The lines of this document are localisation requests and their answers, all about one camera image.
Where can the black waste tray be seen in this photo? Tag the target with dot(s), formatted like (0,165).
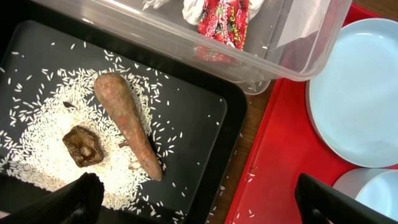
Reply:
(29,20)

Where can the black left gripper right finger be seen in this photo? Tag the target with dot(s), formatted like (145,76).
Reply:
(319,203)

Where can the large light blue plate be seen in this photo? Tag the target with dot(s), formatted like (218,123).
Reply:
(353,101)

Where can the red snack wrapper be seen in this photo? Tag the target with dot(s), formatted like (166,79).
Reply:
(225,21)

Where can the brown carrot piece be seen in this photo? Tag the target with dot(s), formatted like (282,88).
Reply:
(113,92)

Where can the brown food scrap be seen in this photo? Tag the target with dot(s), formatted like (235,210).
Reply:
(83,146)

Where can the light blue bowl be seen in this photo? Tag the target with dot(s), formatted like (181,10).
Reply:
(374,188)

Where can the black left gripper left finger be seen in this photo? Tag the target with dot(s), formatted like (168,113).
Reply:
(78,202)

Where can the clear plastic waste bin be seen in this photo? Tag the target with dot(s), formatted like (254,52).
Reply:
(285,39)

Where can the red serving tray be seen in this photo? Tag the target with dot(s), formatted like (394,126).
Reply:
(286,145)

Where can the white crumpled paper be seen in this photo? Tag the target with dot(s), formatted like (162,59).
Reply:
(191,11)

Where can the white rice grains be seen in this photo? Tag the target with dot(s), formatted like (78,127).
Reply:
(47,88)

